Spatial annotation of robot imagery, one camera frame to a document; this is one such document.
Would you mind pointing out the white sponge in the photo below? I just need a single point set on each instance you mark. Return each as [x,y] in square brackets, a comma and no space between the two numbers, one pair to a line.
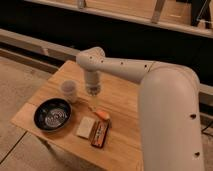
[85,127]

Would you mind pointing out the black bowl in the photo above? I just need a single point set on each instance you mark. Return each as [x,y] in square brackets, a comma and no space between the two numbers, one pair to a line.
[52,114]

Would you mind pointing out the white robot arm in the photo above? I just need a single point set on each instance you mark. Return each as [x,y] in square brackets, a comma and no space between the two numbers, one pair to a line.
[168,107]

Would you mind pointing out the clear plastic cup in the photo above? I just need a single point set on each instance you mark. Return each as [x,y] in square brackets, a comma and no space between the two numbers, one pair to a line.
[69,90]

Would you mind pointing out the orange pepper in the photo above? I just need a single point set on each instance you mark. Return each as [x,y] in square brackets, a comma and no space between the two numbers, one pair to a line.
[102,114]

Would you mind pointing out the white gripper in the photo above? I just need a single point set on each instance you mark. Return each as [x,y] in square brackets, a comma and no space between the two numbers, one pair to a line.
[93,87]

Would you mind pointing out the brown chocolate bar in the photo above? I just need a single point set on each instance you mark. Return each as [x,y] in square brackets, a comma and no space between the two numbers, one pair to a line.
[101,130]

